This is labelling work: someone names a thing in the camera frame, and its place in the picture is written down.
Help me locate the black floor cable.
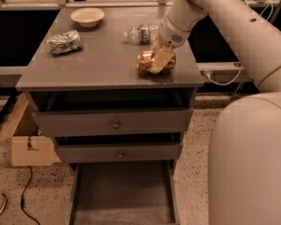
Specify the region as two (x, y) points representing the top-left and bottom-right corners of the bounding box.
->
(20, 166), (41, 225)

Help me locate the white paper bowl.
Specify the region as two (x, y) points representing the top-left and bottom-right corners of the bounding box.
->
(70, 7), (105, 28)

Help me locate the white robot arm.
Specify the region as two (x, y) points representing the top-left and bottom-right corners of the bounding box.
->
(154, 0), (281, 225)

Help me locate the grey open bottom drawer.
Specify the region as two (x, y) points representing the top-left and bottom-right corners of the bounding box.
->
(67, 161), (180, 225)

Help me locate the crushed green soda can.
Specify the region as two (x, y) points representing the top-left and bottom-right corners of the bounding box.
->
(47, 30), (82, 55)

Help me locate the clear plastic water bottle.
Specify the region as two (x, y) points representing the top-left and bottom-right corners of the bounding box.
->
(124, 24), (158, 45)

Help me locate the grey drawer cabinet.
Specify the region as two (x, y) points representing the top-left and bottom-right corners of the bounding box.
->
(15, 6), (205, 225)

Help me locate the cardboard box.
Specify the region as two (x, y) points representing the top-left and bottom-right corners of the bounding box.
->
(0, 94), (60, 166)

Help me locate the grey middle drawer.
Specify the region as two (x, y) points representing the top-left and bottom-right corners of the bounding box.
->
(56, 142), (183, 163)

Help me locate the white cable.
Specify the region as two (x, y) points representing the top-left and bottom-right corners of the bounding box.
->
(203, 0), (275, 86)

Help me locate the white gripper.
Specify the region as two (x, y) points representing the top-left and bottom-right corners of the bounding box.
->
(149, 17), (190, 74)

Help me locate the grey top drawer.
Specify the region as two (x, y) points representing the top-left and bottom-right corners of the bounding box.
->
(33, 109), (193, 137)

